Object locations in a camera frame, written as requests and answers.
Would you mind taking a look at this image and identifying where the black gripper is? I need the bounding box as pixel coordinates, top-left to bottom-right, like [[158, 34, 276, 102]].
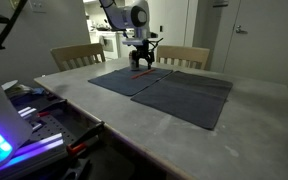
[[131, 45, 155, 69]]

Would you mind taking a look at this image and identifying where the red soda can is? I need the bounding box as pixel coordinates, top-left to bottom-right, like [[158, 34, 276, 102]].
[[129, 50, 139, 71]]

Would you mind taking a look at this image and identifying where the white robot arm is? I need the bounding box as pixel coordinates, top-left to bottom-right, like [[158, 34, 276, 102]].
[[99, 0, 158, 70]]

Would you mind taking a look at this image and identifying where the dark blue placemat near can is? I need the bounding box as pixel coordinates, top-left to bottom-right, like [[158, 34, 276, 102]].
[[89, 65, 171, 96]]

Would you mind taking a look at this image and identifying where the wooden chair behind can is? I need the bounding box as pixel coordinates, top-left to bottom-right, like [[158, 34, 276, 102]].
[[50, 43, 106, 71]]

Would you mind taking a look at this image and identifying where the wooden chair right side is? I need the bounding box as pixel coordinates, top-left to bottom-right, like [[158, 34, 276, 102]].
[[156, 45, 210, 70]]

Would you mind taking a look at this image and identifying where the dark grey placemat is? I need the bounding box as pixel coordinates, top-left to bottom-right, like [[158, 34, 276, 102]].
[[131, 71, 233, 130]]

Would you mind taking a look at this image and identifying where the orange handled clamp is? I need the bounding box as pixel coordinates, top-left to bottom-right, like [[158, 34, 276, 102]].
[[66, 122, 104, 156]]

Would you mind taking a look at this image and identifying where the door with metal handle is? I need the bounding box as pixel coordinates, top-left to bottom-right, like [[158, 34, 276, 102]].
[[224, 0, 288, 86]]

